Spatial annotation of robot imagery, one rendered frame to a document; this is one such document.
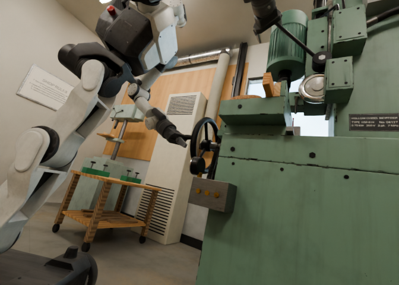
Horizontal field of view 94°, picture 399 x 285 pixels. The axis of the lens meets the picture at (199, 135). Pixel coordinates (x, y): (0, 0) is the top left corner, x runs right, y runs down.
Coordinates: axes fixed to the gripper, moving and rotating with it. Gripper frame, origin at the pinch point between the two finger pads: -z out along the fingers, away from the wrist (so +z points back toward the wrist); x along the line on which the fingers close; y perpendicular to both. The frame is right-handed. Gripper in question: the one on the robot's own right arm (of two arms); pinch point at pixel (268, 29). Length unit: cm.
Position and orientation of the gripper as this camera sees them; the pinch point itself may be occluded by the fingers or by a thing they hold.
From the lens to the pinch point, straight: 103.4
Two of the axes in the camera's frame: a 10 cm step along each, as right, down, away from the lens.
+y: 3.2, 7.9, -5.3
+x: -8.3, 5.1, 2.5
